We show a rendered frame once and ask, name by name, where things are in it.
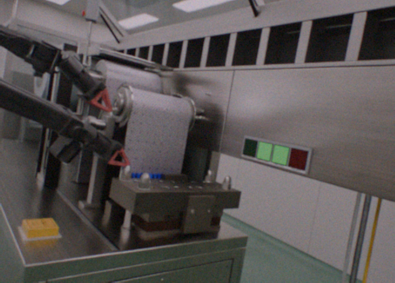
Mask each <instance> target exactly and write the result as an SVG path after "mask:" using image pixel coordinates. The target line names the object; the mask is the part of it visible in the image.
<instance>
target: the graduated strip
mask: <svg viewBox="0 0 395 283"><path fill-rule="evenodd" d="M55 191H56V192H57V193H58V194H59V196H60V197H62V198H63V200H64V201H65V202H66V203H67V204H68V205H69V206H70V207H71V208H72V209H73V211H74V212H76V213H77V214H78V215H79V216H80V217H81V219H82V220H83V221H84V222H85V223H86V224H87V225H88V227H90V228H91V229H92V231H93V232H94V233H95V234H96V235H97V236H98V237H99V238H100V239H101V240H102V242H103V243H104V244H106V245H107V246H108V247H109V249H110V250H111V251H117V250H120V248H118V247H117V246H116V245H115V244H114V243H113V242H112V241H111V240H110V239H109V238H108V237H107V236H106V235H105V233H103V232H102V231H101V230H100V229H99V228H98V226H96V225H95V224H94V223H93V222H92V221H91V220H90V218H88V217H87V216H86V215H85V214H84V213H83V212H82V211H81V210H80V209H79V208H78V207H77V206H76V205H75V204H74V203H73V202H72V201H71V200H70V199H69V198H68V197H67V196H66V195H65V194H64V193H63V192H62V191H61V190H60V189H55Z"/></svg>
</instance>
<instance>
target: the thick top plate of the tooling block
mask: <svg viewBox="0 0 395 283"><path fill-rule="evenodd" d="M139 181H140V178H132V181H121V180H120V179H119V178H112V185H111V192H110V196H109V197H110V198H112V199H113V200H114V201H115V202H117V203H119V204H120V205H121V206H122V207H123V208H125V209H127V210H128V211H129V212H130V213H132V214H133V215H135V214H146V213H158V212H182V211H183V209H184V204H185V198H186V195H213V196H215V203H214V207H213V210H217V209H239V202H240V196H241V191H240V190H237V189H234V188H231V190H228V189H222V188H221V187H222V183H220V182H216V181H214V182H206V181H204V179H189V180H187V181H173V180H164V179H156V178H150V186H149V188H150V190H141V189H137V187H138V184H139Z"/></svg>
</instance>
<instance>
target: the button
mask: <svg viewBox="0 0 395 283"><path fill-rule="evenodd" d="M22 230H23V232H24V234H25V236H26V238H41V237H48V236H57V235H58V232H59V227H58V226H57V224H56V222H55V221H54V220H53V219H52V218H46V219H25V220H22Z"/></svg>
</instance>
